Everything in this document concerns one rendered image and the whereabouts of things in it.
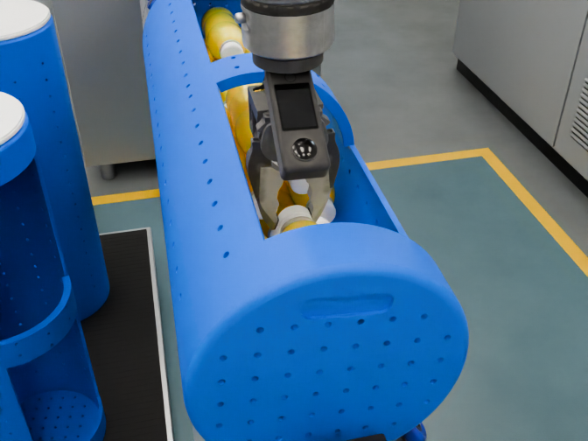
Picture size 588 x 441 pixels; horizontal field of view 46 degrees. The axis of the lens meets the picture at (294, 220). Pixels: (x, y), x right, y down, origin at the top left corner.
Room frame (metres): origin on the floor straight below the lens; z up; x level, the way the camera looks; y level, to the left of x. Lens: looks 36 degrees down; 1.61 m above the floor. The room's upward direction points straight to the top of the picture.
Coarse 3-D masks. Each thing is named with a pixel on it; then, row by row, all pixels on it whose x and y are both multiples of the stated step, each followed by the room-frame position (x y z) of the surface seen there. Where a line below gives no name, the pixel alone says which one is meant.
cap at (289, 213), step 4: (284, 208) 0.63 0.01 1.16; (288, 208) 0.63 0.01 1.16; (292, 208) 0.63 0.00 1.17; (296, 208) 0.63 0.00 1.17; (300, 208) 0.63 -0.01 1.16; (304, 208) 0.63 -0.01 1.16; (284, 212) 0.62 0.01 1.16; (288, 212) 0.62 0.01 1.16; (292, 212) 0.62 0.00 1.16; (296, 212) 0.62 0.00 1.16; (300, 212) 0.62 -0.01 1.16; (304, 212) 0.62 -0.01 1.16; (308, 212) 0.63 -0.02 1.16; (280, 216) 0.62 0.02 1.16; (284, 216) 0.62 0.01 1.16; (288, 216) 0.62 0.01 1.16; (292, 216) 0.62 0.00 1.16; (296, 216) 0.62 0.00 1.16; (308, 216) 0.62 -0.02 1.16; (280, 220) 0.62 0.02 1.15; (284, 220) 0.61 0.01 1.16; (280, 224) 0.62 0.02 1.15; (280, 228) 0.62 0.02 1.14
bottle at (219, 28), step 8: (216, 8) 1.27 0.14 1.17; (224, 8) 1.27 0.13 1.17; (208, 16) 1.25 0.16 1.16; (216, 16) 1.22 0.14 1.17; (224, 16) 1.22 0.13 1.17; (232, 16) 1.24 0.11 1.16; (208, 24) 1.21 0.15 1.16; (216, 24) 1.18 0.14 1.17; (224, 24) 1.17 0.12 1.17; (232, 24) 1.17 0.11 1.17; (208, 32) 1.18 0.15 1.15; (216, 32) 1.15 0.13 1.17; (224, 32) 1.14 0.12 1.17; (232, 32) 1.14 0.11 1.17; (240, 32) 1.16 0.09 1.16; (208, 40) 1.16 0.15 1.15; (216, 40) 1.13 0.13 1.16; (224, 40) 1.13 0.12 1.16; (232, 40) 1.12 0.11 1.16; (240, 40) 1.14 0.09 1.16; (216, 48) 1.13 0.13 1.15; (216, 56) 1.13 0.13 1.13
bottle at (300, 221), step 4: (300, 216) 0.61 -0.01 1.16; (304, 216) 0.61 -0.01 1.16; (288, 220) 0.61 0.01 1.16; (292, 220) 0.61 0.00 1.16; (296, 220) 0.61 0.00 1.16; (300, 220) 0.60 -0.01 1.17; (304, 220) 0.60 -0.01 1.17; (308, 220) 0.60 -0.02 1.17; (312, 220) 0.62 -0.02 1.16; (284, 224) 0.61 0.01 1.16; (288, 224) 0.61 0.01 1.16; (292, 224) 0.60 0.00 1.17; (296, 224) 0.59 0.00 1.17; (300, 224) 0.59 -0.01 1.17; (304, 224) 0.59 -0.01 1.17; (308, 224) 0.59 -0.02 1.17; (312, 224) 0.59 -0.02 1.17; (316, 224) 0.60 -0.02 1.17; (284, 228) 0.60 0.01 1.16; (288, 228) 0.59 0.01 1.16; (292, 228) 0.59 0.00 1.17; (280, 232) 0.61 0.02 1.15
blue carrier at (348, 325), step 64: (192, 0) 1.27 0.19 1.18; (192, 64) 0.91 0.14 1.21; (192, 128) 0.75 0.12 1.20; (192, 192) 0.62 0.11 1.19; (192, 256) 0.53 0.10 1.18; (256, 256) 0.47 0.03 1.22; (320, 256) 0.46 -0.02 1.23; (384, 256) 0.47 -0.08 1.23; (192, 320) 0.45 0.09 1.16; (256, 320) 0.43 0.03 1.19; (320, 320) 0.44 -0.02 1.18; (384, 320) 0.45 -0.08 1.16; (448, 320) 0.46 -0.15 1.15; (192, 384) 0.41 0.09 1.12; (256, 384) 0.42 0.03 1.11; (320, 384) 0.44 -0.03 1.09; (384, 384) 0.45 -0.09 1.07; (448, 384) 0.47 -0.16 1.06
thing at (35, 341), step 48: (0, 192) 1.20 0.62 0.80; (0, 240) 1.20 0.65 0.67; (48, 240) 1.17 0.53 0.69; (0, 288) 1.19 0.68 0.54; (48, 288) 1.19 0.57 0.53; (0, 336) 1.17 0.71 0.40; (48, 336) 0.99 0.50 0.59; (0, 384) 0.93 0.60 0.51; (48, 384) 1.20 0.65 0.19; (0, 432) 0.93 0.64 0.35; (48, 432) 1.07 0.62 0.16; (96, 432) 1.03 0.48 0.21
